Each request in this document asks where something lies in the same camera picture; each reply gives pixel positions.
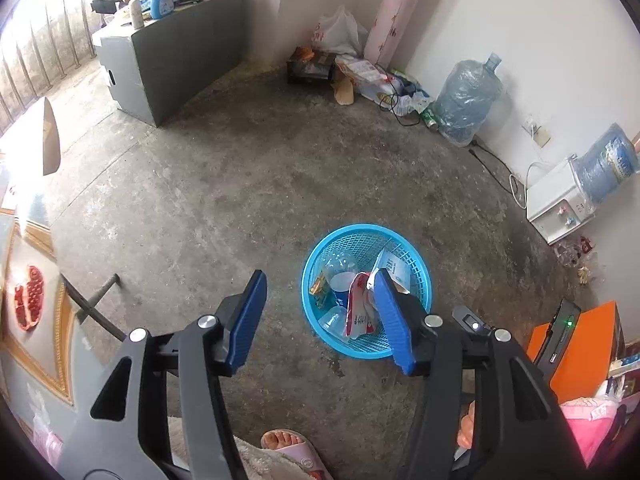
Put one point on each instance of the white bottle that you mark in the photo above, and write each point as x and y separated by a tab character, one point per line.
136	14

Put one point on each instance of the small orange packet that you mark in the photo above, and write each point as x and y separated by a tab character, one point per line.
318	288

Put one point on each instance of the orange box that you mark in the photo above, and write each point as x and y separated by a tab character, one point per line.
585	350

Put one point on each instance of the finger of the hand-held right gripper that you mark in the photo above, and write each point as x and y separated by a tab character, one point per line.
470	322

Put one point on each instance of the metal balcony railing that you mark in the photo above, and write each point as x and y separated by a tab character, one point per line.
40	60

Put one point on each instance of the clear plastic cup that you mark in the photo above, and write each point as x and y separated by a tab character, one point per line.
334	324

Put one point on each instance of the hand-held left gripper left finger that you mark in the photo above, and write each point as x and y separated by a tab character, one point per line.
247	320

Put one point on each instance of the grey cabinet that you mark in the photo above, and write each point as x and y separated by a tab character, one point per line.
165	60

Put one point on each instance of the empty blue water jug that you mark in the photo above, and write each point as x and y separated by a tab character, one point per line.
465	100

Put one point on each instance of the person's foot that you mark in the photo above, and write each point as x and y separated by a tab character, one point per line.
280	441

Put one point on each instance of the blue water jug on dispenser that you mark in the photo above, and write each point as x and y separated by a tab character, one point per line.
607	165

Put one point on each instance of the pink slipper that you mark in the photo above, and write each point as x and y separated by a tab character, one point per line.
310	462

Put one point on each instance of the white paper packet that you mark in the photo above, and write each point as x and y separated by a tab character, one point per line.
390	267

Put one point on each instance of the pink cloth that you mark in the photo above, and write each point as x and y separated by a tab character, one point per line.
590	425

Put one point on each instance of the white plastic bag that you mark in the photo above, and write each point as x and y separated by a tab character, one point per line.
340	32

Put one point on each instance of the clear plastic bottle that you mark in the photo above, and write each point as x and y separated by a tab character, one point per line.
340	266

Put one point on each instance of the black table leg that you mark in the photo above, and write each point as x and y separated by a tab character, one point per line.
92	305

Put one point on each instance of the white water dispenser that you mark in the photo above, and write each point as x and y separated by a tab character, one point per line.
555	205

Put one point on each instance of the pink wallpaper roll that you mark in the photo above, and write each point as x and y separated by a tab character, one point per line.
395	15

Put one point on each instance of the white garment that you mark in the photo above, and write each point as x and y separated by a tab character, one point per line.
210	455

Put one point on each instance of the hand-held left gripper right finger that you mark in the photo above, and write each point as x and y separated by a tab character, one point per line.
395	320

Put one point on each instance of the wall socket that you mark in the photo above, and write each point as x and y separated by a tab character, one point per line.
537	132

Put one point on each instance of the snack packets on floor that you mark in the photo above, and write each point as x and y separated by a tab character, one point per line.
575	255

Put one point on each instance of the red snack bag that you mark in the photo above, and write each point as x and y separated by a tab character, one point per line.
361	310

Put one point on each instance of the person's right hand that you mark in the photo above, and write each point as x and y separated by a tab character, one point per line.
466	425

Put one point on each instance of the dark cardboard box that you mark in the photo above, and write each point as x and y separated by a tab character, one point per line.
310	67

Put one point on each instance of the green can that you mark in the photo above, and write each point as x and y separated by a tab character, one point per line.
429	117

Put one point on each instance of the blue plastic basket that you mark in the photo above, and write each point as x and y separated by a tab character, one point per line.
360	347

